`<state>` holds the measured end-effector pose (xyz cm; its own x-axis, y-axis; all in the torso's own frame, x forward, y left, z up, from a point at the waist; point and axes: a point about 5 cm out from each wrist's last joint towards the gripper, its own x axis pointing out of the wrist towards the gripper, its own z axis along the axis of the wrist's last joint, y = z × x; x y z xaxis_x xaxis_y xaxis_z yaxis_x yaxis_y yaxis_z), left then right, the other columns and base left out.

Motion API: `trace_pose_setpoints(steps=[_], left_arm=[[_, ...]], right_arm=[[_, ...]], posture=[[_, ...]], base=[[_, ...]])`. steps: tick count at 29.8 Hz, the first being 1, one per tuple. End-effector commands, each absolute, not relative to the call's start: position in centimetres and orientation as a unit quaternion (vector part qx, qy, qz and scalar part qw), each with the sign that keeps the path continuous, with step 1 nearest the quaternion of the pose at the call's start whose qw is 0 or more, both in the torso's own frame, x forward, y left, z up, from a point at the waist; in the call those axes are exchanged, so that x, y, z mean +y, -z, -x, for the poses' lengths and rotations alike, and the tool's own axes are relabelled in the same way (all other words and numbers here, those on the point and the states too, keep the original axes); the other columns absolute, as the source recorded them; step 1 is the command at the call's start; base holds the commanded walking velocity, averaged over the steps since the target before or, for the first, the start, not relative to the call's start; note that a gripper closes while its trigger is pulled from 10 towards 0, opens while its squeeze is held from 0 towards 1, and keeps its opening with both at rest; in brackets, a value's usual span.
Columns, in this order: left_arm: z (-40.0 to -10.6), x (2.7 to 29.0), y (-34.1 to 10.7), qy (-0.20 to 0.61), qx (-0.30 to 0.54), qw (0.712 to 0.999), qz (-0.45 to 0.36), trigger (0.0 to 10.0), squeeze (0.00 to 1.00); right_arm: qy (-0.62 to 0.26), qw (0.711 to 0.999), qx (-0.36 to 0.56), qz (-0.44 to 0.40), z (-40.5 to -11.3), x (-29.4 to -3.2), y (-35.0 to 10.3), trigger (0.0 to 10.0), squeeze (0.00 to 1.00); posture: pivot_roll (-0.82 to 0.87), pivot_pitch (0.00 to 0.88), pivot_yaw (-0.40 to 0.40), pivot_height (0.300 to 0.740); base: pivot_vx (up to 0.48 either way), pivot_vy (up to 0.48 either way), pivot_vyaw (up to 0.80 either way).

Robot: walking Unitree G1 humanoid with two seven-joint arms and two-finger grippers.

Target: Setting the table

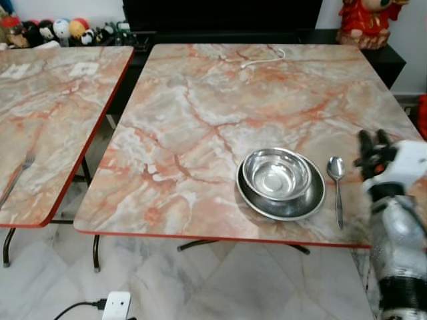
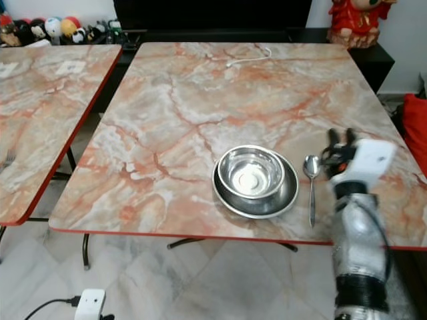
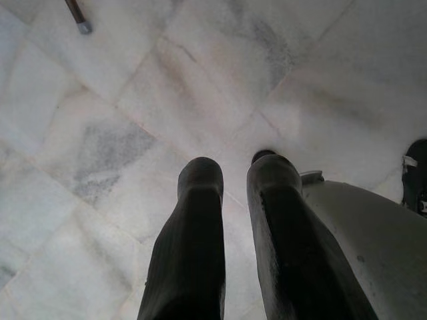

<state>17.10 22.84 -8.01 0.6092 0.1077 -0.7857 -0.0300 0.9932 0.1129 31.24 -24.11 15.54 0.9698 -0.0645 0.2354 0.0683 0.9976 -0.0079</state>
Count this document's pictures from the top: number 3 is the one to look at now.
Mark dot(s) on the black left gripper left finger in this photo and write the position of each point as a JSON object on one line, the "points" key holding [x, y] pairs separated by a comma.
{"points": [[190, 240]]}

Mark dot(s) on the brown chair leg grey cap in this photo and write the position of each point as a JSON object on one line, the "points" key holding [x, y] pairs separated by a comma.
{"points": [[80, 18]]}

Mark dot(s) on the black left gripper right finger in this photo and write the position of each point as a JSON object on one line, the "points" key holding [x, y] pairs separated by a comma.
{"points": [[287, 240]]}

